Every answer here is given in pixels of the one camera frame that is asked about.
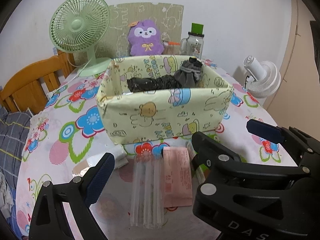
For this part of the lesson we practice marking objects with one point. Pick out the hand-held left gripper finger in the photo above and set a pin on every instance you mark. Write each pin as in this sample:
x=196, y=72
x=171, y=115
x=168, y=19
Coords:
x=98, y=177

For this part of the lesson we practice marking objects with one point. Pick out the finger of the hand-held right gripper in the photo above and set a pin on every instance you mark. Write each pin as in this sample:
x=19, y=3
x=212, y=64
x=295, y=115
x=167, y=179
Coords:
x=265, y=131
x=215, y=152

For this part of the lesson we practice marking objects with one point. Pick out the white and tan roll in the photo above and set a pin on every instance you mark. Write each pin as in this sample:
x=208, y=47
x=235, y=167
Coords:
x=118, y=155

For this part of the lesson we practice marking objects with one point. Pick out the pink packet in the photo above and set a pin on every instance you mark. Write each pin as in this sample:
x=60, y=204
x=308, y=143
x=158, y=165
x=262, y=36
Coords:
x=177, y=175

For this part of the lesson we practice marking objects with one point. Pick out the clear plastic packet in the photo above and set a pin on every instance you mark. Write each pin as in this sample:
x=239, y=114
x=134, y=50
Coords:
x=147, y=192

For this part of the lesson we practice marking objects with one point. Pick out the yellow cartoon print storage box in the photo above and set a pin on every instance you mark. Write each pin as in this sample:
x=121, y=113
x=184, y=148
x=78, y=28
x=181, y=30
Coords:
x=162, y=115

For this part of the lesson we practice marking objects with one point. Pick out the grey socks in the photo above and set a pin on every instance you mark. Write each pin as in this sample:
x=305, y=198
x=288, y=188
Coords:
x=186, y=76

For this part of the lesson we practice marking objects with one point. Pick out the black plastic bag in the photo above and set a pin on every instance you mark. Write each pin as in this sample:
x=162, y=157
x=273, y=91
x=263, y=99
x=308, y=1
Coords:
x=150, y=83

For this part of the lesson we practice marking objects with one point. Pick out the white standing fan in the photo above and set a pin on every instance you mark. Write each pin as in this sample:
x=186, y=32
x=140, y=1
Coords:
x=267, y=80

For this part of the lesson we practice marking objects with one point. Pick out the beige door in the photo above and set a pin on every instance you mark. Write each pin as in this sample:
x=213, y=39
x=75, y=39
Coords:
x=300, y=55

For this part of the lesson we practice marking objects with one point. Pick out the crumpled white cloth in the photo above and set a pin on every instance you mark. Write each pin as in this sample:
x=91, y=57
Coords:
x=6, y=200

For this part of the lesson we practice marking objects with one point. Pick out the grey plaid pillow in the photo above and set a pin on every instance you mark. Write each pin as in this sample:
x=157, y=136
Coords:
x=10, y=135

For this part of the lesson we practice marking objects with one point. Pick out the glass jar with green lid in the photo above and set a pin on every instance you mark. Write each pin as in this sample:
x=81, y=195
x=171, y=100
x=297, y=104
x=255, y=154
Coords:
x=195, y=46

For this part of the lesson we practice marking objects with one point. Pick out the small cup with orange item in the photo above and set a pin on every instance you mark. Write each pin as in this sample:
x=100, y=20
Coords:
x=171, y=47

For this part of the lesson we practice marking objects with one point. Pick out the wooden bed headboard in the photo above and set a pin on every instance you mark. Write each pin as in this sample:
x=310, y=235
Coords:
x=30, y=80

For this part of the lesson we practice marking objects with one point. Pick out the purple plush toy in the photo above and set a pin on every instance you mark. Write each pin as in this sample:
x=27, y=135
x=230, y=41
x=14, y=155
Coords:
x=145, y=47

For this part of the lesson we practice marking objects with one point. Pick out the green cartoon print board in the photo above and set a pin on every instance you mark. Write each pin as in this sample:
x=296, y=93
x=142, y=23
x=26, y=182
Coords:
x=172, y=15

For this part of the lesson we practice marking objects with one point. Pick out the green desk fan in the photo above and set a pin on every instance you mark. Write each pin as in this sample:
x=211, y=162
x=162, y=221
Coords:
x=76, y=25

